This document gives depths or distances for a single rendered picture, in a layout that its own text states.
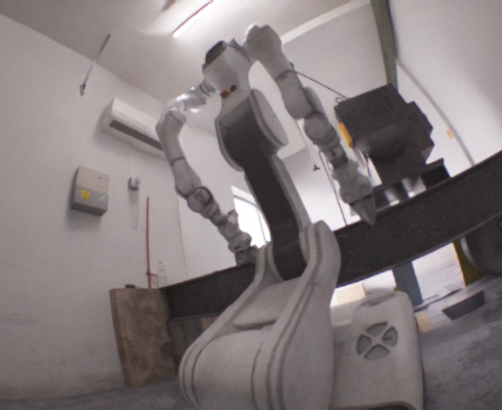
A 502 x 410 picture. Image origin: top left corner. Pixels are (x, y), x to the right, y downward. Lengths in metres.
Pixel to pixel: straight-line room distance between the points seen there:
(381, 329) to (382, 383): 0.13
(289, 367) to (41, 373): 1.41
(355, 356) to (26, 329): 1.49
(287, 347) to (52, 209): 1.58
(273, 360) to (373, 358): 0.24
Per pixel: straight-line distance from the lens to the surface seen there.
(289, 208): 0.69
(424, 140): 1.72
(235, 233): 0.84
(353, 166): 0.66
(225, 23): 2.63
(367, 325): 0.56
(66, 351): 1.58
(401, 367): 0.49
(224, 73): 1.00
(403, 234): 1.09
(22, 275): 1.56
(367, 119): 1.59
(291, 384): 0.35
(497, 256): 1.73
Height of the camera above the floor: 0.46
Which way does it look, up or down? 23 degrees up
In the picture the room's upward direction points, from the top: 14 degrees counter-clockwise
